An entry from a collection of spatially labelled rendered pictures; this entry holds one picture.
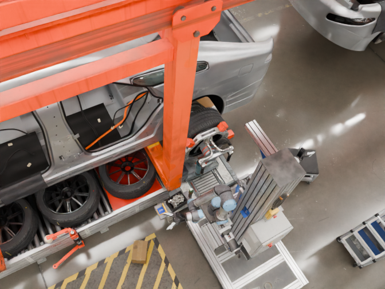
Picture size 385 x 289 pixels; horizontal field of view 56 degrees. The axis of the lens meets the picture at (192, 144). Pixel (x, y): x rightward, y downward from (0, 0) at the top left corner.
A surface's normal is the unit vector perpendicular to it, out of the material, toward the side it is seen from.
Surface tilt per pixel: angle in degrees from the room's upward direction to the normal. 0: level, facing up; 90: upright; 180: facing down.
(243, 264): 0
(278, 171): 0
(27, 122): 55
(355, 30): 89
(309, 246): 0
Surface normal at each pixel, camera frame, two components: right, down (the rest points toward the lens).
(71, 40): 0.08, -0.50
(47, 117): 0.48, 0.62
